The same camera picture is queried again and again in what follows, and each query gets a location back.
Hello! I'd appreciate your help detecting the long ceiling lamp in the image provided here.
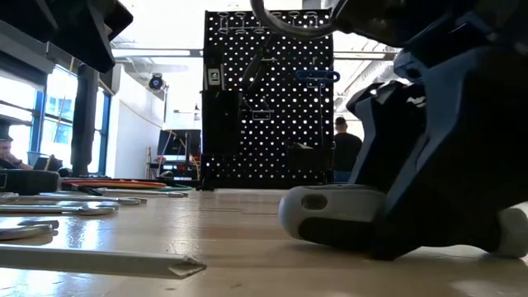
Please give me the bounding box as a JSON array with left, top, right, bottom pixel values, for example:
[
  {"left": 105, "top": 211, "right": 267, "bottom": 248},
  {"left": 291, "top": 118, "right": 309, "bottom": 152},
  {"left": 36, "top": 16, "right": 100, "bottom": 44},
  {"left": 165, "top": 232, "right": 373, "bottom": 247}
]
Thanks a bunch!
[{"left": 111, "top": 48, "right": 205, "bottom": 59}]

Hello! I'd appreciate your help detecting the black perforated pegboard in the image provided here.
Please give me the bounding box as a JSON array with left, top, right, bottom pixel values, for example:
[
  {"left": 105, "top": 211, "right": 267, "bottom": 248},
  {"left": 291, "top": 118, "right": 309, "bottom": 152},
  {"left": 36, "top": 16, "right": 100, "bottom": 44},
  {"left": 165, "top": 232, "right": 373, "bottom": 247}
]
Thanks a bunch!
[{"left": 200, "top": 8, "right": 335, "bottom": 190}]

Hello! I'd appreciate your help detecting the grey black handle screwdriver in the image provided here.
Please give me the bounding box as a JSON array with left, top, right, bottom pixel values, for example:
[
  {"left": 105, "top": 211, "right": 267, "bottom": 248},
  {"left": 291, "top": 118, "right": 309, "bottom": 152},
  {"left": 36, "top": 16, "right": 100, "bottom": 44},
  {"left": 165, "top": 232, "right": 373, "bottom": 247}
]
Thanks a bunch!
[{"left": 277, "top": 182, "right": 528, "bottom": 260}]

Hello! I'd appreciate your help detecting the black tape measure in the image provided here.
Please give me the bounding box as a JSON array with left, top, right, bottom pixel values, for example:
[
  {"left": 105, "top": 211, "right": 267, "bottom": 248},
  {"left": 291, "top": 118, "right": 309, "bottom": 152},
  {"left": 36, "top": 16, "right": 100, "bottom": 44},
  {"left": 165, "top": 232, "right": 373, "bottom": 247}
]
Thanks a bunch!
[{"left": 0, "top": 168, "right": 104, "bottom": 196}]

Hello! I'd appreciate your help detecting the black monitor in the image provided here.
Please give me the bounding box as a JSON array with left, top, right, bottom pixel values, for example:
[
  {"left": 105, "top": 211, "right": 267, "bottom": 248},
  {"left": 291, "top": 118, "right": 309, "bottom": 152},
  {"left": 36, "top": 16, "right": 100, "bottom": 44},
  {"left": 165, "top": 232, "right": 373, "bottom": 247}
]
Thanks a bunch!
[{"left": 156, "top": 129, "right": 202, "bottom": 158}]

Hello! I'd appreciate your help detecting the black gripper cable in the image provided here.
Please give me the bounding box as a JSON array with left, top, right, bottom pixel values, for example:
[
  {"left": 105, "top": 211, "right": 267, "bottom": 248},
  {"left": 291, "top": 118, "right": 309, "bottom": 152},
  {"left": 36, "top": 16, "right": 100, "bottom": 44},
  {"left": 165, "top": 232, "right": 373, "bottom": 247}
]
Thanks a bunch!
[{"left": 249, "top": 0, "right": 343, "bottom": 40}]

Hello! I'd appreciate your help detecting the black pillar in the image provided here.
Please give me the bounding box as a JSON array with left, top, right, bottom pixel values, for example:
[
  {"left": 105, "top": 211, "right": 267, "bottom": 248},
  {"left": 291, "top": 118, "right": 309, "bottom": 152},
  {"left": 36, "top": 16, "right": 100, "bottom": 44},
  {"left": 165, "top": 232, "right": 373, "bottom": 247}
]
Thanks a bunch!
[{"left": 70, "top": 64, "right": 101, "bottom": 177}]

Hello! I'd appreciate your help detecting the small black pegboard bin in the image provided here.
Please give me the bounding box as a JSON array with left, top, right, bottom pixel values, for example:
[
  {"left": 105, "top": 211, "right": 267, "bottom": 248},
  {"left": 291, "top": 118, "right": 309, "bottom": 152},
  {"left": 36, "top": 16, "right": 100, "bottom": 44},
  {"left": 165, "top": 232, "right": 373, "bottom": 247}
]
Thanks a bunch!
[{"left": 287, "top": 142, "right": 335, "bottom": 171}]

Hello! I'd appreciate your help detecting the silver stubby wrench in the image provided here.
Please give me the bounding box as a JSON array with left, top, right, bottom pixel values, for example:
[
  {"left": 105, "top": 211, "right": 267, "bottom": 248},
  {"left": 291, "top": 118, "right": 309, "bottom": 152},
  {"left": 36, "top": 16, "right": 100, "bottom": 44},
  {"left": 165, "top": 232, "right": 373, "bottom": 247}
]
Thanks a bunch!
[
  {"left": 0, "top": 192, "right": 149, "bottom": 207},
  {"left": 0, "top": 200, "right": 120, "bottom": 217},
  {"left": 94, "top": 188, "right": 190, "bottom": 199},
  {"left": 0, "top": 219, "right": 61, "bottom": 242}
]

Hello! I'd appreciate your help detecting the person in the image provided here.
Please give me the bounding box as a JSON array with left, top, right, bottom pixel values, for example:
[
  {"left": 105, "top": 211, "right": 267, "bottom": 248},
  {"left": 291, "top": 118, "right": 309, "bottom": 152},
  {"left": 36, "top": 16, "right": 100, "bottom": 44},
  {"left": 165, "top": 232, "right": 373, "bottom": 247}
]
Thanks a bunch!
[
  {"left": 332, "top": 116, "right": 364, "bottom": 184},
  {"left": 0, "top": 138, "right": 34, "bottom": 171}
]

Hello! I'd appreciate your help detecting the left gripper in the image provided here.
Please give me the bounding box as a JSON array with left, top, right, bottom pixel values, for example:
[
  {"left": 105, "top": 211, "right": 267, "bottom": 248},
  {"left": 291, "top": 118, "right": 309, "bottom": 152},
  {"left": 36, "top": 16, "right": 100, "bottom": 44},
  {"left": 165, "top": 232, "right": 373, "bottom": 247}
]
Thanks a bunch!
[{"left": 0, "top": 0, "right": 134, "bottom": 74}]

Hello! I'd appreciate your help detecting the black spirit level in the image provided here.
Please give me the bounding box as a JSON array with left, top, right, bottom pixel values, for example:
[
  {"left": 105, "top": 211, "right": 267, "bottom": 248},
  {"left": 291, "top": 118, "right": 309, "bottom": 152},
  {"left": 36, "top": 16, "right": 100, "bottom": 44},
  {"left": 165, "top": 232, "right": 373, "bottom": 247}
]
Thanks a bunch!
[{"left": 205, "top": 43, "right": 227, "bottom": 92}]

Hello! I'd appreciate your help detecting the metal ruler strip foreground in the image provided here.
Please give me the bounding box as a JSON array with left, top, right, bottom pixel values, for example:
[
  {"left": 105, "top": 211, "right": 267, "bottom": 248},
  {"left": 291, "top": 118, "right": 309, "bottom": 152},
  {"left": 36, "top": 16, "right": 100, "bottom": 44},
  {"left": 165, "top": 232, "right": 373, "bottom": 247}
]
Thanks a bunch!
[{"left": 0, "top": 243, "right": 208, "bottom": 281}]

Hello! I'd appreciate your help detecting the round ceiling camera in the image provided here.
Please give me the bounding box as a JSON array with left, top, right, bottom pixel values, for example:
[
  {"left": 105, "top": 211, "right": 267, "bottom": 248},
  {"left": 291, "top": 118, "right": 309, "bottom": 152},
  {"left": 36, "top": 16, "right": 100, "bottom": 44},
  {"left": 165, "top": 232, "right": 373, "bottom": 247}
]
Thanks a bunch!
[{"left": 148, "top": 73, "right": 167, "bottom": 92}]

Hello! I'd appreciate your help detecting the black bag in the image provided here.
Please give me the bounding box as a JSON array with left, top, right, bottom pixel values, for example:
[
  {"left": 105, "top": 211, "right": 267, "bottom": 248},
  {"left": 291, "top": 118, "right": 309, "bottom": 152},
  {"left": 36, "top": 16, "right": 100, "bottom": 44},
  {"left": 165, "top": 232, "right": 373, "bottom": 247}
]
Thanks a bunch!
[{"left": 32, "top": 155, "right": 64, "bottom": 172}]

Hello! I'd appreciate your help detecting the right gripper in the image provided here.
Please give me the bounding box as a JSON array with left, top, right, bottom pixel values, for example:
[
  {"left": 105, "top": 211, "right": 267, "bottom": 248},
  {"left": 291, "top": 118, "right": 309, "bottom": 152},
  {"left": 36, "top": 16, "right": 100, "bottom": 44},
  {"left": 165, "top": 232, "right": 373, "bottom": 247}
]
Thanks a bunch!
[{"left": 334, "top": 0, "right": 528, "bottom": 80}]

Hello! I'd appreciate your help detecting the silver ring tool holder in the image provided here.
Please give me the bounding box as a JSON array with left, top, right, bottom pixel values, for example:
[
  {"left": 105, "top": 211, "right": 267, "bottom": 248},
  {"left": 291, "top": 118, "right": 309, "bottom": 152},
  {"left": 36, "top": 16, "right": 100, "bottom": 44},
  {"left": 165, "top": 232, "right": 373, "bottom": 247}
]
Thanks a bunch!
[{"left": 216, "top": 10, "right": 321, "bottom": 36}]

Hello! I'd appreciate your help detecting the black long tool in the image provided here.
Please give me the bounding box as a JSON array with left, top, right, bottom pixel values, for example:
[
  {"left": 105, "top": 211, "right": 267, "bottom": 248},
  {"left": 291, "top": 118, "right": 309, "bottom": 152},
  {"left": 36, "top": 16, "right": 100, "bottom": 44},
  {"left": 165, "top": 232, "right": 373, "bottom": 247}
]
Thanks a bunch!
[{"left": 240, "top": 35, "right": 274, "bottom": 113}]

